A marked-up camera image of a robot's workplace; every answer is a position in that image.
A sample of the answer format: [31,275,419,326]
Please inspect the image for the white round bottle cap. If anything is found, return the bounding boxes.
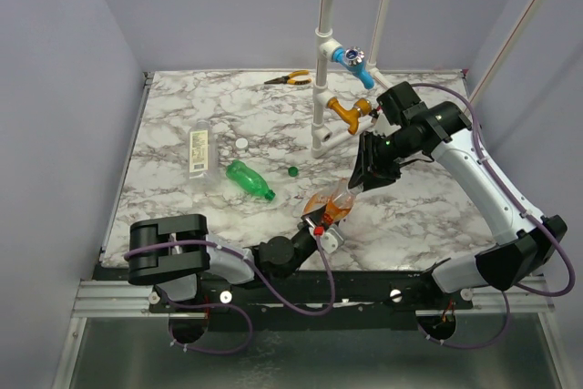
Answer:
[235,138,249,150]

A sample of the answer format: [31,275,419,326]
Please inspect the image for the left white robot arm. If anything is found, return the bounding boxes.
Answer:
[124,214,339,312]

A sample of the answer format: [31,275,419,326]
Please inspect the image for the brass yellow faucet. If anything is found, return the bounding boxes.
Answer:
[326,97,373,136]

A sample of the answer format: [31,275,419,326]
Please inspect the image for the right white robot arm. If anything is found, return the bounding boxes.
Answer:
[348,97,567,309]

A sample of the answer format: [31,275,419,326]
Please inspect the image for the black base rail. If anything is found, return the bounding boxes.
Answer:
[144,271,474,340]

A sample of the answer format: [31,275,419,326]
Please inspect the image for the clear square water bottle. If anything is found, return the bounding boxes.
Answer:
[188,119,218,181]

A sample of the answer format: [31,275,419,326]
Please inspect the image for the blue plastic faucet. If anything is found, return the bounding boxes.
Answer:
[332,46,374,90]

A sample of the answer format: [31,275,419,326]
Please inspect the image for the orange label tea bottle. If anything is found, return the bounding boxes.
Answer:
[302,178,363,227]

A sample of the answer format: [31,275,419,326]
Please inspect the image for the white PVC pipe frame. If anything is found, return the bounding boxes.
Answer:
[311,0,543,158]

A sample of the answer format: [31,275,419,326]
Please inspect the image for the green plastic bottle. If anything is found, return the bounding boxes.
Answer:
[226,160,275,201]

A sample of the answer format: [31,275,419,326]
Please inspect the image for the yellow handled pliers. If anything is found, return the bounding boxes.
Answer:
[264,70,312,86]

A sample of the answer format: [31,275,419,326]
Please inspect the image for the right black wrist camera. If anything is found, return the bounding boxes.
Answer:
[377,81,428,128]

